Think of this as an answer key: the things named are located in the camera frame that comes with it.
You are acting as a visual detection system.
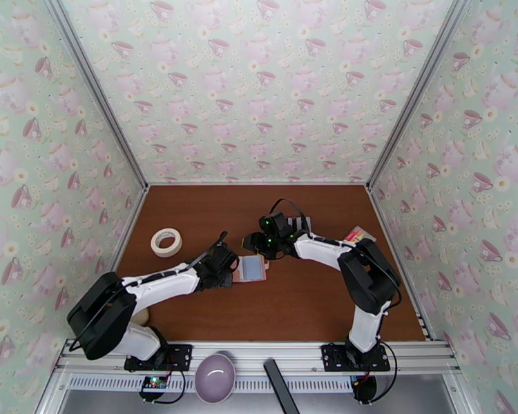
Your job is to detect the pink card holder clear sleeves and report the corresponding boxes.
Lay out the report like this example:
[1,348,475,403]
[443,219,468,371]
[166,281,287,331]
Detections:
[234,254,271,285]

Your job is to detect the white masking tape roll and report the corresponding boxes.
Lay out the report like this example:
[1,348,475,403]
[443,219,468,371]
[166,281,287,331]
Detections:
[150,228,183,259]

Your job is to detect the colourful sticky notes pack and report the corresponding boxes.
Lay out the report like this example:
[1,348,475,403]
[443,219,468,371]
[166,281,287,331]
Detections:
[343,226,377,244]

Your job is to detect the purple bowl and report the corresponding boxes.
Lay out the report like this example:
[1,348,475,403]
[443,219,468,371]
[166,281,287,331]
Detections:
[194,352,237,404]

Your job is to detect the perforated metal strip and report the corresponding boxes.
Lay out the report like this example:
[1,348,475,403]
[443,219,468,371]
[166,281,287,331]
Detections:
[66,375,359,393]

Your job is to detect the black flat bar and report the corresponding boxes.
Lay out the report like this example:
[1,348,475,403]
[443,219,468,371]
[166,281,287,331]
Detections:
[263,358,301,414]

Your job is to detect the green circuit board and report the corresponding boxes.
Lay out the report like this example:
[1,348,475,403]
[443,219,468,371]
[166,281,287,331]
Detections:
[140,375,169,394]

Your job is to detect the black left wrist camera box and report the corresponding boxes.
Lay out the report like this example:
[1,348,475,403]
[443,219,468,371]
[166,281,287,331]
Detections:
[210,246,239,271]

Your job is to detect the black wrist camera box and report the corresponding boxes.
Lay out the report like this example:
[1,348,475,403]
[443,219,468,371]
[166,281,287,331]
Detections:
[210,246,239,271]
[262,212,289,233]

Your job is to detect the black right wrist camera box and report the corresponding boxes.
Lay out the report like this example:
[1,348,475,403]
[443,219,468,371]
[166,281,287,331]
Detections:
[262,212,289,233]

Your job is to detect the black left wrist camera cable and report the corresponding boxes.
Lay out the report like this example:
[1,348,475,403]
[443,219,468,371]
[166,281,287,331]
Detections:
[185,230,229,271]

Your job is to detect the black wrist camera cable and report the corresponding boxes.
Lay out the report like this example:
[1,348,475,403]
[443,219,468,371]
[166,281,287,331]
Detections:
[185,230,229,271]
[268,199,307,221]

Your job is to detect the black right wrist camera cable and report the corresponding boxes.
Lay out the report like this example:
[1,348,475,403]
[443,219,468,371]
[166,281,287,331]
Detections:
[268,199,307,221]

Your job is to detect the aluminium back rail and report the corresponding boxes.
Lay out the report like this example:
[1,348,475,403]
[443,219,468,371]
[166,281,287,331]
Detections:
[146,181,369,187]

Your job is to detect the aluminium front frame rail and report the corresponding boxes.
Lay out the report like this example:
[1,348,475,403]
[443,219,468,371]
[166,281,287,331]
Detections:
[53,338,461,375]

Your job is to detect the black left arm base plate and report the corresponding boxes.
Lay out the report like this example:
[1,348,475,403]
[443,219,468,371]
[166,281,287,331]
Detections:
[124,344,194,373]

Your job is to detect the aluminium side rail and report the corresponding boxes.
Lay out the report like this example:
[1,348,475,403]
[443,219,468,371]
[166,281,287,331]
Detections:
[367,186,434,342]
[111,187,151,273]

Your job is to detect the black base cable loop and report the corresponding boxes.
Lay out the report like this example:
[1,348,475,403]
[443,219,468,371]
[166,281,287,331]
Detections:
[371,342,399,403]
[162,367,186,404]

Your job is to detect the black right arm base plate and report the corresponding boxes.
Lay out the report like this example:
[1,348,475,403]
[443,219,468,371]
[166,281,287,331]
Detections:
[320,342,391,373]

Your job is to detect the black round controller mount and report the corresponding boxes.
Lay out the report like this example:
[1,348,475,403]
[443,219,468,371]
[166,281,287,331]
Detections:
[352,375,378,404]

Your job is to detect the aluminium frame post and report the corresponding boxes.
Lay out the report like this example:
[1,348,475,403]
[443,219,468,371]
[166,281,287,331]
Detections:
[365,0,478,192]
[41,0,150,190]

